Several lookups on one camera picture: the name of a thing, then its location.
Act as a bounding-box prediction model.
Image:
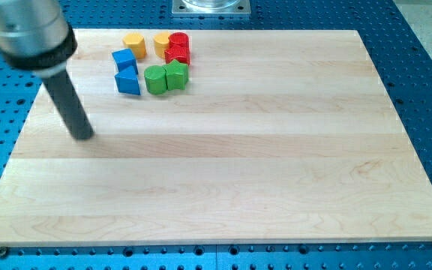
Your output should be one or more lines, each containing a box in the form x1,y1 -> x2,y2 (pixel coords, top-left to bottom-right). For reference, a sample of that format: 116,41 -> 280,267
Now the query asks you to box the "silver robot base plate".
171,0 -> 251,17

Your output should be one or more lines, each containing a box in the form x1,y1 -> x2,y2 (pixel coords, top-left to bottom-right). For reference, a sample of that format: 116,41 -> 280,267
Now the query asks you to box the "blue cube block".
112,49 -> 139,74

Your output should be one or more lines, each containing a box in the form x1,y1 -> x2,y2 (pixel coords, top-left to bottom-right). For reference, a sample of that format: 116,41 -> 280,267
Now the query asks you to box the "red star block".
164,46 -> 191,65

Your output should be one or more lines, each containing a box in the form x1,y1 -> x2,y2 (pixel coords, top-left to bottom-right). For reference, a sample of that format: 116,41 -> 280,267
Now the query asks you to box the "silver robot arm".
0,0 -> 94,140

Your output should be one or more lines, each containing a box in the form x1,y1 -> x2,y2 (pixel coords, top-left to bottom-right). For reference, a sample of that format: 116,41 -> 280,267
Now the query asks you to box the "yellow cylinder block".
153,31 -> 171,59

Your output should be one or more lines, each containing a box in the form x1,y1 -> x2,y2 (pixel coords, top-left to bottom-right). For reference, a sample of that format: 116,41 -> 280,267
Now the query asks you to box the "red cylinder block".
168,32 -> 190,48

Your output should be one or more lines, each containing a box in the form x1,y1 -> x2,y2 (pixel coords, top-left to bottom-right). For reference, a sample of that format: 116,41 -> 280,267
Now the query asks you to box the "yellow hexagonal block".
122,32 -> 147,59

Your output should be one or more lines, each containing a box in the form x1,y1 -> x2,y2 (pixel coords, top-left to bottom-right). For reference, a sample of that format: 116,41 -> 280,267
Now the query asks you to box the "green star block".
163,59 -> 189,90

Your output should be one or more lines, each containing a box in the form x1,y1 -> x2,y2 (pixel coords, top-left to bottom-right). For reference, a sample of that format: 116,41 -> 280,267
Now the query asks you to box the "left board clamp screw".
0,247 -> 10,260

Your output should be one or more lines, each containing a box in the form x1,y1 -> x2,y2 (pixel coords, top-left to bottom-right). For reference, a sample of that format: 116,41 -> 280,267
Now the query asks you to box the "green cylinder block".
144,65 -> 167,95

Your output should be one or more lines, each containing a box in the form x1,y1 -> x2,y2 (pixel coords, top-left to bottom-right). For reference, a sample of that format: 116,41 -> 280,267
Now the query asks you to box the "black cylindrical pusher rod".
42,70 -> 94,140

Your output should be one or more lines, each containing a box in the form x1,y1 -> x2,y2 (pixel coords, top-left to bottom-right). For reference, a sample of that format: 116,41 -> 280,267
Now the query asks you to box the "blue triangular prism block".
115,67 -> 141,95

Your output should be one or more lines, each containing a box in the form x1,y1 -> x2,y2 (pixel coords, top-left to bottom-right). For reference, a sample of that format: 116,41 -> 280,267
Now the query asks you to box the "wooden board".
0,29 -> 432,247

